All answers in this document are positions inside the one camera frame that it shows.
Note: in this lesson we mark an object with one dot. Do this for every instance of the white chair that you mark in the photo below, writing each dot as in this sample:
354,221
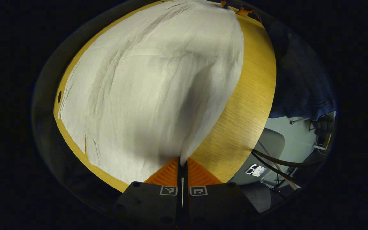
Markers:
272,143

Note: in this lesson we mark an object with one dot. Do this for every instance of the white jeans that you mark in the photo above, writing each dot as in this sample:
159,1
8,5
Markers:
155,95

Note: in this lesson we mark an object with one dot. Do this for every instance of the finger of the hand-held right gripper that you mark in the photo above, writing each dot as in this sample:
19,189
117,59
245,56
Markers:
225,3
244,12

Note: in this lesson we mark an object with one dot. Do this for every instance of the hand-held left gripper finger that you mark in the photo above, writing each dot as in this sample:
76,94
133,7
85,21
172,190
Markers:
186,180
179,180

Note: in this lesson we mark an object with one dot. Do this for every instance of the small white device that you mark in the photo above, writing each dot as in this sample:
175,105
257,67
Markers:
256,170

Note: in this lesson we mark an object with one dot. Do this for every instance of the dark grey chair seat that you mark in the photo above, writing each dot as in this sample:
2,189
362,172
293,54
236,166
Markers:
259,196

